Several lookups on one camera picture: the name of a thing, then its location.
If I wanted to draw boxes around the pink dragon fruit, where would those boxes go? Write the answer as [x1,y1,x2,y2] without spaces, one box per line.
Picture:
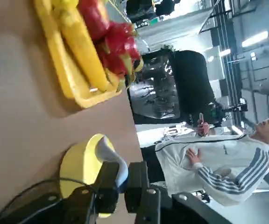
[94,22,144,91]

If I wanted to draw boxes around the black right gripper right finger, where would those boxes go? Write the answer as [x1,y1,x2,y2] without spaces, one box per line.
[124,160,222,224]

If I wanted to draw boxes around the person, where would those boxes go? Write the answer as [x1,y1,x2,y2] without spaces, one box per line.
[155,115,269,207]

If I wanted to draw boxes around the yellow bowl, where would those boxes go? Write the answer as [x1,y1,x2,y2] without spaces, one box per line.
[59,133,120,219]

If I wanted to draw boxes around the red apple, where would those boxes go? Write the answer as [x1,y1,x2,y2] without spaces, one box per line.
[77,0,112,44]

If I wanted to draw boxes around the black tripod camera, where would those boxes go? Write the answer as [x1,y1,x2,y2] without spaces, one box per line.
[208,98,249,128]

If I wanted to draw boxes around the yellow plastic tray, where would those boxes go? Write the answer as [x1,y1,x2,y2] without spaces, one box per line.
[33,0,123,109]

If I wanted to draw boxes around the light blue plastic spoon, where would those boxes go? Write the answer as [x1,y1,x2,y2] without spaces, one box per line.
[96,136,128,193]

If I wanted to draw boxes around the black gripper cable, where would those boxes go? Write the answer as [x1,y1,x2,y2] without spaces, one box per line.
[0,178,99,224]

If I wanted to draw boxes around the yellow banana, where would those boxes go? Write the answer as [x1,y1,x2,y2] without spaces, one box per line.
[52,6,109,93]

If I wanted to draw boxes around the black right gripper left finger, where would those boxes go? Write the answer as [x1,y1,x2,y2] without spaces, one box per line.
[0,161,120,224]

